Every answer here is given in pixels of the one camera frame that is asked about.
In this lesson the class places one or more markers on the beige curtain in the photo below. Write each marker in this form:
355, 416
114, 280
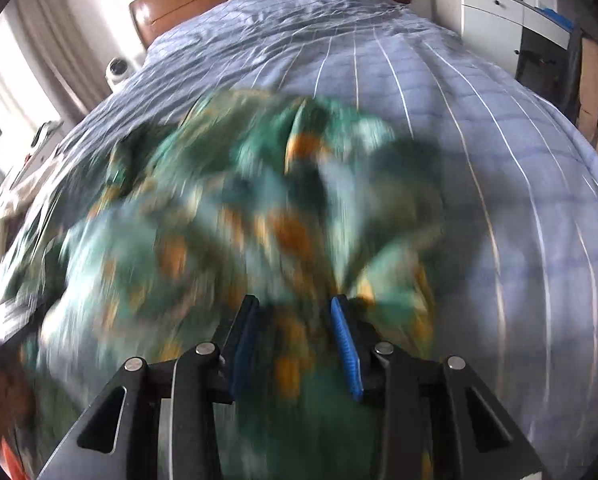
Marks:
54, 45

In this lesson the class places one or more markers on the small white fan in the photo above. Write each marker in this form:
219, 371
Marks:
116, 72

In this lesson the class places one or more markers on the cream fleece garment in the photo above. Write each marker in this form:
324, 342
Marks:
6, 215

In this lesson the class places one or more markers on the white low cabinet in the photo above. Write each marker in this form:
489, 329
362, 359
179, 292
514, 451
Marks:
34, 155

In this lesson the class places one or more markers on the white desk with drawers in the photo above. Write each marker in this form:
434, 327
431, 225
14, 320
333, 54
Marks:
499, 15

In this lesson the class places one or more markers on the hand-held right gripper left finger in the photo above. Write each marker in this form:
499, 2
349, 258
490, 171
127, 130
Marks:
242, 350

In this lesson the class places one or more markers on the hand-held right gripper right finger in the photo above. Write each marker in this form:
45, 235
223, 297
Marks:
346, 350

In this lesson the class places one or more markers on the brown wooden headboard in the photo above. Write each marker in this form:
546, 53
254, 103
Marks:
179, 5

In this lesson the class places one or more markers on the green patterned garment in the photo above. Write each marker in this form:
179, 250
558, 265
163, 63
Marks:
204, 210

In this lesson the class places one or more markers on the beige hanging garment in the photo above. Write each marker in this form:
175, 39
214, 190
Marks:
596, 95

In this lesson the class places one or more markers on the bed with blue checked sheet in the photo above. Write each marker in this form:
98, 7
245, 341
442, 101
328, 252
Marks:
429, 110

